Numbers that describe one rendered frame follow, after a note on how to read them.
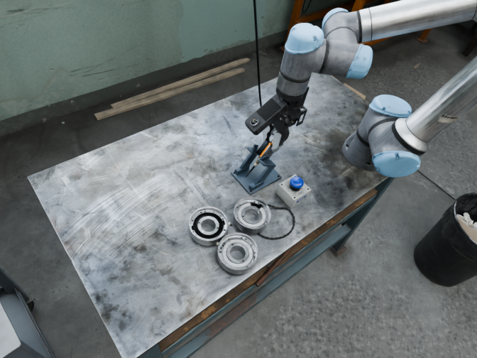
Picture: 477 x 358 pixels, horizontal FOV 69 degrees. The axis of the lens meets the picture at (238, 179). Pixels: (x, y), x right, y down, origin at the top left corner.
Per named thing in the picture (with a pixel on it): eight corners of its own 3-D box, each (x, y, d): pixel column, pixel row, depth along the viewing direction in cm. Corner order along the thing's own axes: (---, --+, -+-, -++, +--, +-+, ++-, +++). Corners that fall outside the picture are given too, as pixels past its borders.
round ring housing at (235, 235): (262, 251, 93) (265, 243, 90) (245, 284, 87) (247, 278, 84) (228, 233, 95) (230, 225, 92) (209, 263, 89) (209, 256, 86)
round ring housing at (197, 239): (192, 251, 91) (192, 243, 88) (185, 217, 97) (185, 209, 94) (231, 243, 94) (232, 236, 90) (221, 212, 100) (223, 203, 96)
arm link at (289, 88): (294, 87, 80) (271, 67, 83) (289, 102, 83) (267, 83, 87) (316, 77, 83) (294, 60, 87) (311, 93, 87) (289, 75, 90)
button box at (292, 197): (291, 209, 103) (294, 199, 99) (275, 192, 106) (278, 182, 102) (309, 197, 107) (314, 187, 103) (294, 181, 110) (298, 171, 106)
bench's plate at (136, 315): (127, 366, 75) (125, 365, 73) (29, 180, 101) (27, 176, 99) (426, 150, 129) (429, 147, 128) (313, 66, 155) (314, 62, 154)
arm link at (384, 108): (390, 123, 118) (409, 91, 107) (397, 153, 109) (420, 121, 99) (355, 118, 117) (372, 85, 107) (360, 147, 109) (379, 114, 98)
